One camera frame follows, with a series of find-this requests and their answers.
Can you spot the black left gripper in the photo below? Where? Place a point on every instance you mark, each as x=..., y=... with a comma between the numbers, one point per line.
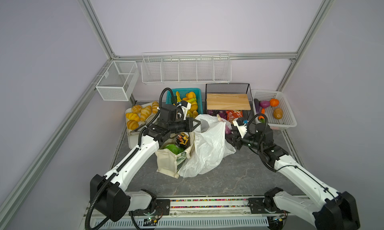
x=189, y=127

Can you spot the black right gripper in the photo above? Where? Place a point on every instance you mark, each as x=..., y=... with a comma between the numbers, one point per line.
x=235, y=142

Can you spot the yellow black chips bag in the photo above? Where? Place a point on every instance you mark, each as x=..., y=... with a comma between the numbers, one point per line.
x=182, y=140

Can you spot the white plastic grocery bag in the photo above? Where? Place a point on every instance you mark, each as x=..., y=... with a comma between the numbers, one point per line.
x=210, y=146

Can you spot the green snack bag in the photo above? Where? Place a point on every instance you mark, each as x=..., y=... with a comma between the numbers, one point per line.
x=175, y=149

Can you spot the beige canvas tote bag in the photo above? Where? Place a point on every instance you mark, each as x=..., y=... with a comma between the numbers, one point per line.
x=168, y=163

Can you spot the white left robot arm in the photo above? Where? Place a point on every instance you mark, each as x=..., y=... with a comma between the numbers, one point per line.
x=108, y=192

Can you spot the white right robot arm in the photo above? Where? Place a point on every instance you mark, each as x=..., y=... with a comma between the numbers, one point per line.
x=325, y=207

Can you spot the striped bread loaf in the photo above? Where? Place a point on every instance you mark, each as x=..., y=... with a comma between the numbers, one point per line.
x=145, y=113

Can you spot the striped bread right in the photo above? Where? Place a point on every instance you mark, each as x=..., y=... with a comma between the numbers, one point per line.
x=155, y=107

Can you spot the red chips bag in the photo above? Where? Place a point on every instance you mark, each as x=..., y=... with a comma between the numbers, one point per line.
x=232, y=115

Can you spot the white bread tray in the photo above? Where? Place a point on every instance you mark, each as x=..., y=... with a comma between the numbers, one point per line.
x=133, y=139

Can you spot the purple snack bag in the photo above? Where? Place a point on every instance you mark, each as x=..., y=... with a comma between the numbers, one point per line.
x=221, y=113

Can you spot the croissant bread bottom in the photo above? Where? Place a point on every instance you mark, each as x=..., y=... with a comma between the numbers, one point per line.
x=132, y=125

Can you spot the croissant bread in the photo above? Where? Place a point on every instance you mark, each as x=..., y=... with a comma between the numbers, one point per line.
x=132, y=125
x=136, y=109
x=133, y=117

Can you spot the croissant bread left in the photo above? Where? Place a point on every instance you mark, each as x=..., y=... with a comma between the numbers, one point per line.
x=133, y=117

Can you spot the croissant bread top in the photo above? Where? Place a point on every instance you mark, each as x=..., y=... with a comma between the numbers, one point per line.
x=136, y=109

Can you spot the metal tongs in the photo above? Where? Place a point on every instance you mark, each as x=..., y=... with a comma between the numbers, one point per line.
x=145, y=123

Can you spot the orange carrot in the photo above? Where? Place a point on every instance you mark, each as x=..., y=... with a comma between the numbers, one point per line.
x=262, y=112

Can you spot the teal plastic fruit basket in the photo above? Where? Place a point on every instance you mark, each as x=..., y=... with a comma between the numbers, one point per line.
x=196, y=108

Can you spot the yellow banana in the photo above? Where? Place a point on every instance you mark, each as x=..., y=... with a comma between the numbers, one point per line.
x=179, y=99

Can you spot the orange fruit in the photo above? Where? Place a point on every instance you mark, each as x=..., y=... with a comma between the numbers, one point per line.
x=191, y=95

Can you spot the black mesh wooden shelf rack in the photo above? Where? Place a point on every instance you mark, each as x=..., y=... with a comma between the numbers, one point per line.
x=228, y=97

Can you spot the purple onion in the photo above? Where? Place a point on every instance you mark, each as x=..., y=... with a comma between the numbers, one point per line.
x=264, y=104

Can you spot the brown potato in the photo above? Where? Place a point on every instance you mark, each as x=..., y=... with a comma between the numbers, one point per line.
x=278, y=113

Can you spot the white plastic vegetable basket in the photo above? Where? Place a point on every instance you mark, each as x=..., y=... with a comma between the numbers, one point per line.
x=288, y=119

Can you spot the orange pumpkin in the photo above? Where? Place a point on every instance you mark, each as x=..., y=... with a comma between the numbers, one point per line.
x=274, y=102

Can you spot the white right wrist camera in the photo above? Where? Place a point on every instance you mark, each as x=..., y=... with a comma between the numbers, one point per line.
x=241, y=125

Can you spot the white wire wall rack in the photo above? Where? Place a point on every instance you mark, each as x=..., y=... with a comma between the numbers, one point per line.
x=193, y=67

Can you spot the white mesh wall box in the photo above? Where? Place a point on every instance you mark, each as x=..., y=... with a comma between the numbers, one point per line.
x=118, y=81

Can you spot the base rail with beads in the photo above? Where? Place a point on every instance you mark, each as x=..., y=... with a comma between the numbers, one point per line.
x=209, y=213

